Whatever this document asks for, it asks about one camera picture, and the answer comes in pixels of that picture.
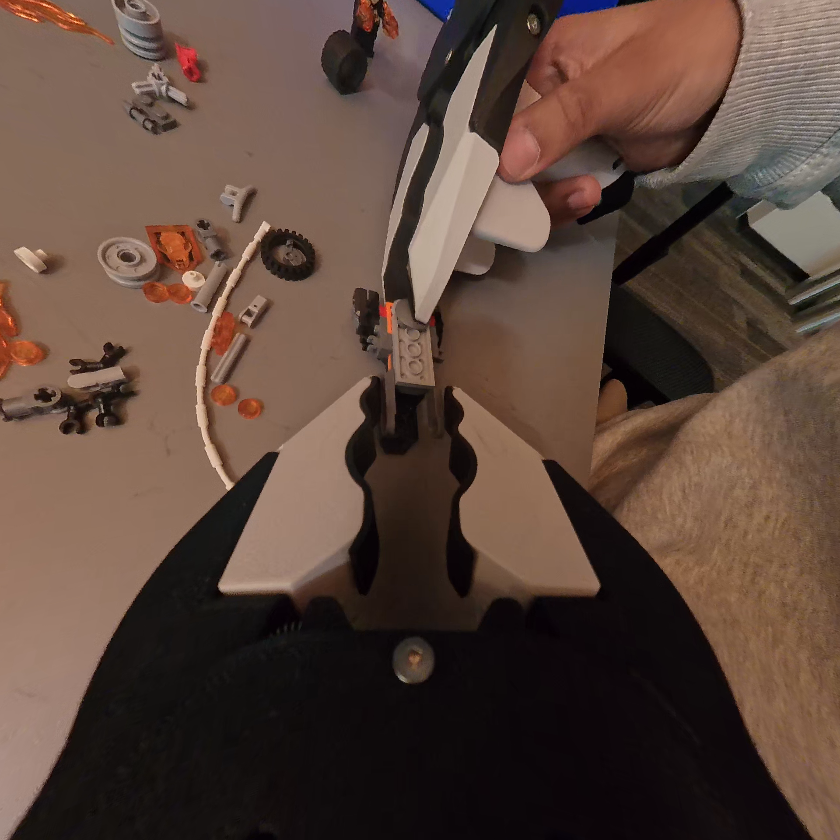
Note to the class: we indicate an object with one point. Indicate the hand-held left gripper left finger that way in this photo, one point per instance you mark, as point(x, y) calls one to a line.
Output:
point(295, 518)

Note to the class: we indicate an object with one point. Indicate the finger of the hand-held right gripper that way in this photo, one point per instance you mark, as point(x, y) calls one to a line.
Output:
point(453, 184)
point(399, 216)

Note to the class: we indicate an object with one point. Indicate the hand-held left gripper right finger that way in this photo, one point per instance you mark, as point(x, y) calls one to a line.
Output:
point(525, 525)

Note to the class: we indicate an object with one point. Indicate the grey black lego assembly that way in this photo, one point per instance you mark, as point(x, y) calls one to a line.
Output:
point(410, 354)

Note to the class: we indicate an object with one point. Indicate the person's right forearm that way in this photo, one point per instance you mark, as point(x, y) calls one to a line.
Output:
point(787, 98)

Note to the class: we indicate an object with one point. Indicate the black treaded lego tire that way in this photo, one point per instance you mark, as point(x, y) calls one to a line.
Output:
point(288, 254)

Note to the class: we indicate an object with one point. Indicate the wide black lego wheel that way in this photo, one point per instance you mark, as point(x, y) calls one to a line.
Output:
point(343, 62)

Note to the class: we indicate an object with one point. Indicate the grey T-shaped lego piece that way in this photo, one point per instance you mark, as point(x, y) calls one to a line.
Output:
point(239, 200)

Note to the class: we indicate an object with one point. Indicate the medium grey lego tube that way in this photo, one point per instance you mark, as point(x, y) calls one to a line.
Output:
point(229, 358)

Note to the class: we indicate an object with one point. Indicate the light grey lego tube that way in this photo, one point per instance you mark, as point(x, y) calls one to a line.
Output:
point(210, 289)

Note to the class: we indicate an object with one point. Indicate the black lego claw piece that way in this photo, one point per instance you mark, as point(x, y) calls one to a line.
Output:
point(98, 410)
point(98, 358)

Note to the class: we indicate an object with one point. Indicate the red lego piece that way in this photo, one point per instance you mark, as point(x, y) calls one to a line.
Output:
point(188, 61)

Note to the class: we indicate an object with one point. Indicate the dark grey lego piece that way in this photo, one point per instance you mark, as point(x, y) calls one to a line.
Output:
point(151, 117)

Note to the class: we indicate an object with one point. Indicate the white round lego knob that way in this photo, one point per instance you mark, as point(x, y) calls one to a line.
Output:
point(31, 259)

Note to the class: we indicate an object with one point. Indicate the person's right hand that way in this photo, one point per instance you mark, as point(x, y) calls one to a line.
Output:
point(623, 72)

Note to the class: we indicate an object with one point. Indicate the blue plastic bin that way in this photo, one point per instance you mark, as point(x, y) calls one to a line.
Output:
point(436, 5)

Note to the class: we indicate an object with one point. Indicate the orange round tile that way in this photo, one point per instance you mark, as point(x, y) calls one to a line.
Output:
point(250, 407)
point(27, 353)
point(223, 395)
point(155, 293)
point(179, 293)

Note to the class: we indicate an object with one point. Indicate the dark grey pin connector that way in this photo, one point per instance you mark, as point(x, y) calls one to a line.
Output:
point(211, 239)

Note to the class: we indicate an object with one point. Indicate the orange transparent slope piece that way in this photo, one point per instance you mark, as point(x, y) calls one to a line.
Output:
point(223, 333)

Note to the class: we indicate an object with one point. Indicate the black chair seat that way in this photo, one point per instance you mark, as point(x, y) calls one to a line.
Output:
point(656, 354)

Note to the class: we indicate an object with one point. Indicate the white round stud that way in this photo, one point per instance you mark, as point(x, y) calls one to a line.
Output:
point(193, 279)

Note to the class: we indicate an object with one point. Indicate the black table leg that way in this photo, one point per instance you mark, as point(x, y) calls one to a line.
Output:
point(676, 229)

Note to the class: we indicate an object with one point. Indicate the orange transparent shield tile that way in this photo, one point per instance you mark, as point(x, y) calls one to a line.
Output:
point(172, 248)

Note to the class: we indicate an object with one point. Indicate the light grey rounded bar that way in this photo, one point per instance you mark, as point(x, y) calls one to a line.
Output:
point(96, 378)

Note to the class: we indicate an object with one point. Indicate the flat grey pulley wheel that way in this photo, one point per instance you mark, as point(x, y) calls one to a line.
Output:
point(128, 261)

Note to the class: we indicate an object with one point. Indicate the dark grey axle connector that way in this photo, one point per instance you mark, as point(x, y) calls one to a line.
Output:
point(33, 403)

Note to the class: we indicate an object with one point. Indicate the ribbed grey wheel hub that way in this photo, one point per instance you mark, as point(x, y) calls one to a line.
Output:
point(139, 26)

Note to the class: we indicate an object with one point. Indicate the white cabinet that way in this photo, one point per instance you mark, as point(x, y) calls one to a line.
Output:
point(797, 233)

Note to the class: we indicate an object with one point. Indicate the wide orange flame piece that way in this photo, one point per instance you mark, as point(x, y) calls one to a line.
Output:
point(5, 321)

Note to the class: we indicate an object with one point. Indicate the metal railing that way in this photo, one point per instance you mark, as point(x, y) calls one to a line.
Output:
point(814, 305)

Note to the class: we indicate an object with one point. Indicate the long orange flame piece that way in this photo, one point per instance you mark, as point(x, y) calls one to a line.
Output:
point(52, 16)

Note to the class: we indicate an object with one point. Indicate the small grey bracket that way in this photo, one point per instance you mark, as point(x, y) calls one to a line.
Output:
point(253, 311)

